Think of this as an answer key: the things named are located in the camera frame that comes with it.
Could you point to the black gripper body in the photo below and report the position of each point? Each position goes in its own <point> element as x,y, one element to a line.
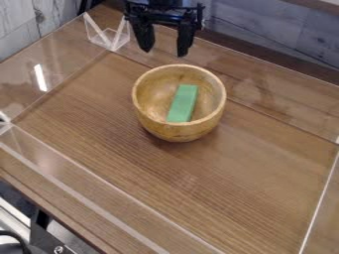
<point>144,13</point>

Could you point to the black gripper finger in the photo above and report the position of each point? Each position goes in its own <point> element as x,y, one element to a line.
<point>144,34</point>
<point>185,34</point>

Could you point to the green rectangular stick block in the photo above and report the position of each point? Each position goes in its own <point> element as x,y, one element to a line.
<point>183,103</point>

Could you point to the round wooden bowl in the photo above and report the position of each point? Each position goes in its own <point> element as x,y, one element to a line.
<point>152,94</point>

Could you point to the clear acrylic tray enclosure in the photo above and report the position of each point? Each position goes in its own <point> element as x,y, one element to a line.
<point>164,155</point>

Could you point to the black table leg bracket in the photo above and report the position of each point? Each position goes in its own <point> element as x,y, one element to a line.
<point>41,238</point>

